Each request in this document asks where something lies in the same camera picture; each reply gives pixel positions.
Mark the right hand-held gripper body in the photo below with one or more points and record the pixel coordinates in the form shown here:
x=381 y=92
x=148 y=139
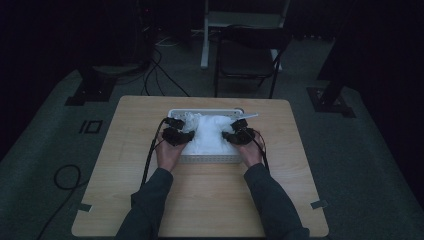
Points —
x=243 y=131

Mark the person's right hand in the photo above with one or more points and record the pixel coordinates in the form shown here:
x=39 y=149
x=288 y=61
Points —
x=251 y=153

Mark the person's left hand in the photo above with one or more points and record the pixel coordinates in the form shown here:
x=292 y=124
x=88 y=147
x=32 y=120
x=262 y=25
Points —
x=168 y=155

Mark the black folding chair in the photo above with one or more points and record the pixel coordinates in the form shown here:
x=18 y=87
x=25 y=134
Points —
x=246 y=61

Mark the white metal stand frame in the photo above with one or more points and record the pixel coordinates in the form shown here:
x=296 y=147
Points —
x=205 y=40

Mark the black stand base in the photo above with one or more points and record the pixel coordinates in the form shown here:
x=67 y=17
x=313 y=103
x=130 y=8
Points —
x=330 y=103
x=91 y=91

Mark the white cloth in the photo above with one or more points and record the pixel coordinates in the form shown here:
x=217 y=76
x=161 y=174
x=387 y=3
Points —
x=210 y=136

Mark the white plastic basket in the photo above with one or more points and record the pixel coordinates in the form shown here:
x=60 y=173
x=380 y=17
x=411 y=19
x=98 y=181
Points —
x=210 y=159

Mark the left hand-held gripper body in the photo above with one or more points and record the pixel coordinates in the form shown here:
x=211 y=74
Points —
x=173 y=133

